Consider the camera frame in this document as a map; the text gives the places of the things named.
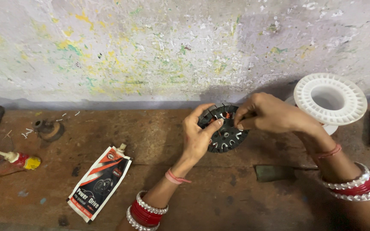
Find red thread wristband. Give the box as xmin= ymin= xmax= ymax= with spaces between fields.
xmin=310 ymin=143 xmax=342 ymax=160

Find white plastic wire spool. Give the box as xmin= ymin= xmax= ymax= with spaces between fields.
xmin=285 ymin=73 xmax=368 ymax=135

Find round rusty metal part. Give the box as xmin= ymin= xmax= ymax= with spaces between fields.
xmin=33 ymin=119 xmax=65 ymax=142

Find red and white bangles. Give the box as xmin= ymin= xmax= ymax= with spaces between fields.
xmin=126 ymin=190 xmax=169 ymax=231
xmin=320 ymin=162 xmax=370 ymax=202

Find pink thread wristband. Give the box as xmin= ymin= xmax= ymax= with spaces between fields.
xmin=165 ymin=168 xmax=192 ymax=185

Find grease pouch with nozzle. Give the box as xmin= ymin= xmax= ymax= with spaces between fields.
xmin=66 ymin=143 xmax=133 ymax=224

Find grey-green flat block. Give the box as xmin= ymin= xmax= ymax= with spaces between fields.
xmin=254 ymin=164 xmax=296 ymax=183

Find black motor stator core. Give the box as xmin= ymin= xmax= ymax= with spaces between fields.
xmin=197 ymin=103 xmax=250 ymax=153

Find red yellow glue tube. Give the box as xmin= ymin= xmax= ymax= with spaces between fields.
xmin=0 ymin=148 xmax=42 ymax=170

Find person's left hand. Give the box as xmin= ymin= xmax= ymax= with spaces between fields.
xmin=182 ymin=103 xmax=224 ymax=165

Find person's right hand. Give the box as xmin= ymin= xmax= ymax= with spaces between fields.
xmin=234 ymin=92 xmax=321 ymax=134

